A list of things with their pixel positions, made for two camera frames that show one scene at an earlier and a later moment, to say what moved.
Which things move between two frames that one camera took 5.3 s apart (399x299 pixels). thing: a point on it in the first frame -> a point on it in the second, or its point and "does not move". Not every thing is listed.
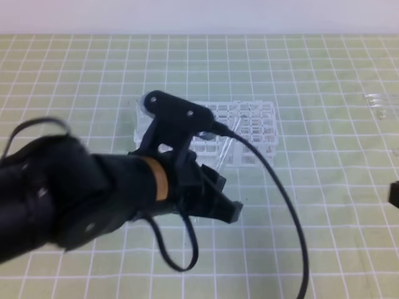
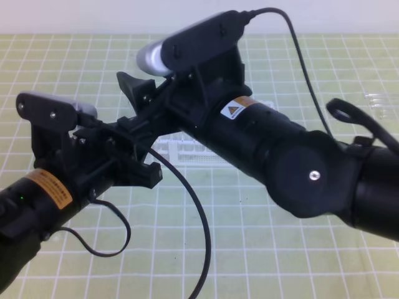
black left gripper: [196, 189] -> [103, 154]
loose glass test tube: [388, 114] does not move
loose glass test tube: [380, 97] does not move
